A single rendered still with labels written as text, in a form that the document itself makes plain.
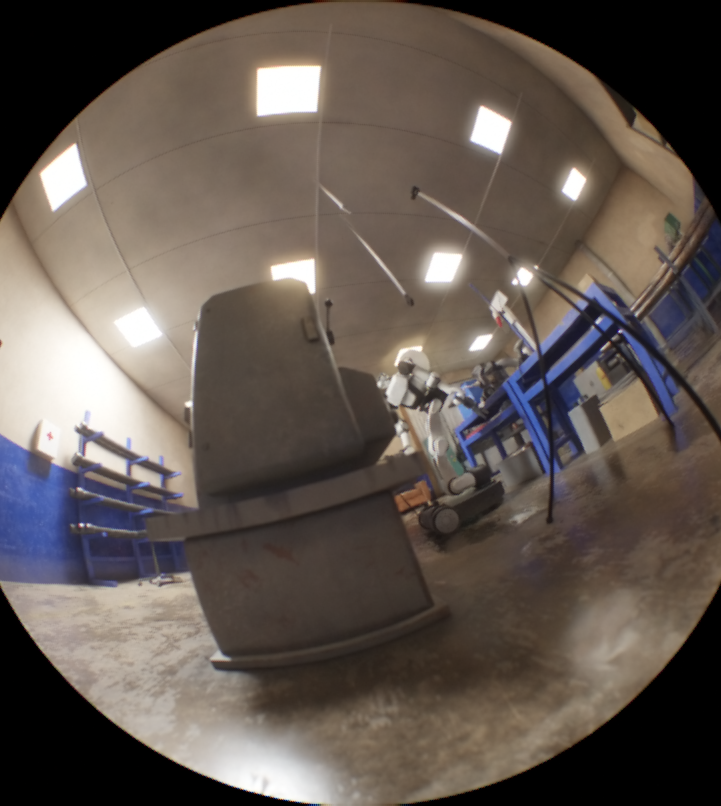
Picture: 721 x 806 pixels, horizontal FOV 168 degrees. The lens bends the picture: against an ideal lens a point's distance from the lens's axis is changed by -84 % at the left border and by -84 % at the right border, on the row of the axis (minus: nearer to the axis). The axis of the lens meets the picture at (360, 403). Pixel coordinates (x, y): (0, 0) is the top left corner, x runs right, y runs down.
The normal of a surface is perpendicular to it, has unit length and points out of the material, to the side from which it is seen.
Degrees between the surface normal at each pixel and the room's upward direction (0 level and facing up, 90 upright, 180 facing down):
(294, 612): 90
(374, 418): 90
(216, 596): 90
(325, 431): 90
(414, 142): 180
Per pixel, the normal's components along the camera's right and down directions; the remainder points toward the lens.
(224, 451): 0.10, -0.46
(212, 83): 0.33, 0.85
